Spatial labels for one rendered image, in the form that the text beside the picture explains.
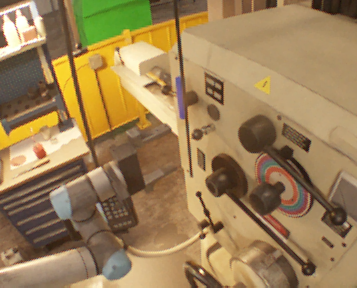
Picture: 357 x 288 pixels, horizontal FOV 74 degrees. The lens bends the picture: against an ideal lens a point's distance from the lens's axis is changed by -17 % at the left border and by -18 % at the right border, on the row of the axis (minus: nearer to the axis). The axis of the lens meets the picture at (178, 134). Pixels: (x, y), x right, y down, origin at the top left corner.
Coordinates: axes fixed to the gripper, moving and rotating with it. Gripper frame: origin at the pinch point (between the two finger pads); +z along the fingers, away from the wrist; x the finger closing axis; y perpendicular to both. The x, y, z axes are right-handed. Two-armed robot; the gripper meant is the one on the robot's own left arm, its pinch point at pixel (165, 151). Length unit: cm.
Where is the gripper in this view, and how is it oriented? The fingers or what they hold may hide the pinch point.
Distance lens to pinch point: 71.5
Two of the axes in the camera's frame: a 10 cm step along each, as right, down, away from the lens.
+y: -5.6, -5.0, 6.7
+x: 0.9, 7.6, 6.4
